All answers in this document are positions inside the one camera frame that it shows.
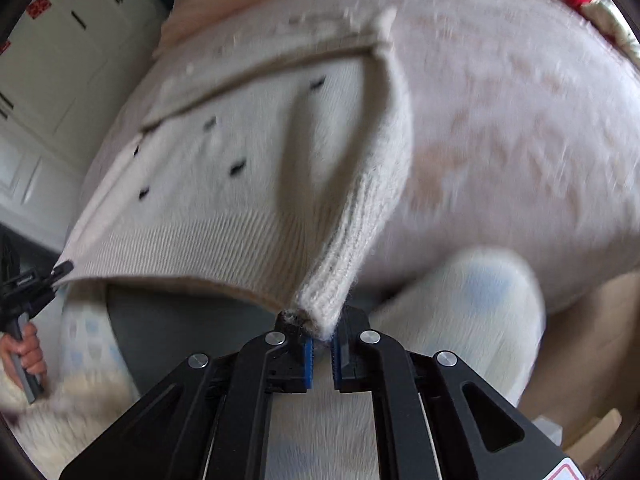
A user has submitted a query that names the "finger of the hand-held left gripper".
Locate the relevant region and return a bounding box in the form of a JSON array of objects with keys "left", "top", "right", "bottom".
[{"left": 47, "top": 259, "right": 76, "bottom": 286}]

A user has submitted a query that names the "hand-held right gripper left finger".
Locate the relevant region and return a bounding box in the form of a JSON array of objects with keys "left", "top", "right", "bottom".
[{"left": 59, "top": 310, "right": 315, "bottom": 480}]

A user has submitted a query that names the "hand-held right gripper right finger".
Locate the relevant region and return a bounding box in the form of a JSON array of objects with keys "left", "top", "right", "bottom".
[{"left": 330, "top": 305, "right": 586, "bottom": 480}]

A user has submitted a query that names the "cream knit sweater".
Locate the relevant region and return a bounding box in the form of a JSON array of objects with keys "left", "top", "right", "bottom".
[{"left": 62, "top": 5, "right": 416, "bottom": 336}]

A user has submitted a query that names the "person's left forearm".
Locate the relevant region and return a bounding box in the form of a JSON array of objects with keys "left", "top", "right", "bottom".
[{"left": 0, "top": 370, "right": 138, "bottom": 480}]

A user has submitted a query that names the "person's left hand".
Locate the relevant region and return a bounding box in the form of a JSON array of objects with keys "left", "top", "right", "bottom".
[{"left": 0, "top": 322, "right": 49, "bottom": 391}]

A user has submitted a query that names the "white wardrobe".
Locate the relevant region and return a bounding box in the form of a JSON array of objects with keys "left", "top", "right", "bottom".
[{"left": 0, "top": 0, "right": 170, "bottom": 253}]

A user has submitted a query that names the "pink butterfly blanket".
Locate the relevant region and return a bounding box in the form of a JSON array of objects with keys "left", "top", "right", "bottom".
[{"left": 150, "top": 0, "right": 640, "bottom": 313}]

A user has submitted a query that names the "pink duvet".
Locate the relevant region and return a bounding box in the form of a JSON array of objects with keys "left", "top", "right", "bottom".
[{"left": 160, "top": 0, "right": 506, "bottom": 58}]

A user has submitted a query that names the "red cushion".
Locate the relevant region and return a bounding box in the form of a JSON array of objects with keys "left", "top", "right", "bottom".
[{"left": 551, "top": 0, "right": 603, "bottom": 13}]

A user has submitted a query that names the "crumpled cream cloth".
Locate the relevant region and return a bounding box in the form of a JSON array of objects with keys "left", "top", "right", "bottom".
[{"left": 582, "top": 0, "right": 640, "bottom": 63}]

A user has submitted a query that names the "dark grey bed frame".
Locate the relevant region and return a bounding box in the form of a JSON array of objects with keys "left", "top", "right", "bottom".
[{"left": 106, "top": 282, "right": 383, "bottom": 398}]

